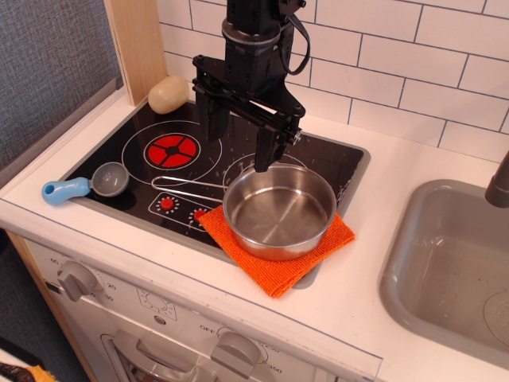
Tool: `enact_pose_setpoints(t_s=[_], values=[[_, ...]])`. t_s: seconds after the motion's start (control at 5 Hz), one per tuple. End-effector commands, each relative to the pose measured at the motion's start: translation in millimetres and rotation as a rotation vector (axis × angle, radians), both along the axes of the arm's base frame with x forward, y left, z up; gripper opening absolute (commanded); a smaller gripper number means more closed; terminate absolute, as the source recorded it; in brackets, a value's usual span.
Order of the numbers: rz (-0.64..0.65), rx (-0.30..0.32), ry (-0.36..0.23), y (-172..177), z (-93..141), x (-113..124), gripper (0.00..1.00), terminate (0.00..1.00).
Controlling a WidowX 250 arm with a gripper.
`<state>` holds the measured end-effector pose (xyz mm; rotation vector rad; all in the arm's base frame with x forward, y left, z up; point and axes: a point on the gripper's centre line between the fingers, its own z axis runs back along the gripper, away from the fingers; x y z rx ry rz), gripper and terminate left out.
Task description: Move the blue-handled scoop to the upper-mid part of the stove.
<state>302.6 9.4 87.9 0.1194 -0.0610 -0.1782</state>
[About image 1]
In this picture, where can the orange cloth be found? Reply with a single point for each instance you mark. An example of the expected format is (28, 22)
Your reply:
(274, 277)

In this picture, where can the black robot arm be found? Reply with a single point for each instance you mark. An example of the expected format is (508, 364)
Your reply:
(262, 22)

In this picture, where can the red stove knob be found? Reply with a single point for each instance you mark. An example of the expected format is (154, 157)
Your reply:
(167, 204)
(198, 214)

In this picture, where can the grey timer knob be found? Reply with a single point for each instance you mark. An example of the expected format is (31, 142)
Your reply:
(76, 280)

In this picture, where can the grey oven knob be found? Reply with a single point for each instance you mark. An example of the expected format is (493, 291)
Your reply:
(237, 353)

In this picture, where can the stainless steel pot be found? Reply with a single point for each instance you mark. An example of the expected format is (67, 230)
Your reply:
(276, 215)

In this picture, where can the red stove knob left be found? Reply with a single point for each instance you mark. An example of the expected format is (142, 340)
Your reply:
(167, 204)

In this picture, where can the black toy stove top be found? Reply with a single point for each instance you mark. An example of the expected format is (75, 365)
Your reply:
(151, 145)

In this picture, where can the beige toy potato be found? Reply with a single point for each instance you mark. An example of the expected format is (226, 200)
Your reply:
(168, 95)

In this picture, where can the grey oven door handle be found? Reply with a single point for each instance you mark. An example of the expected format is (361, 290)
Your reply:
(148, 359)

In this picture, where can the blue-handled grey scoop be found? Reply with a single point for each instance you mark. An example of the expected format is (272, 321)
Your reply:
(109, 180)

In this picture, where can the red stove knob right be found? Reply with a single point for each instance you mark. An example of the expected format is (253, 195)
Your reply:
(198, 214)

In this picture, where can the grey faucet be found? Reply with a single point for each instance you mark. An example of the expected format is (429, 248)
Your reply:
(497, 192)

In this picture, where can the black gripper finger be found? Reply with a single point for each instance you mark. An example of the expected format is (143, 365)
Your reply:
(213, 116)
(270, 146)

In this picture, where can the wooden post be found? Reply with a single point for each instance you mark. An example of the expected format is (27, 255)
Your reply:
(138, 43)

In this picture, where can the grey sink basin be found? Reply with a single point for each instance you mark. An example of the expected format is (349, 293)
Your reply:
(446, 277)

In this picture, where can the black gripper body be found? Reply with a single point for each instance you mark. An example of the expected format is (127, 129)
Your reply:
(250, 81)

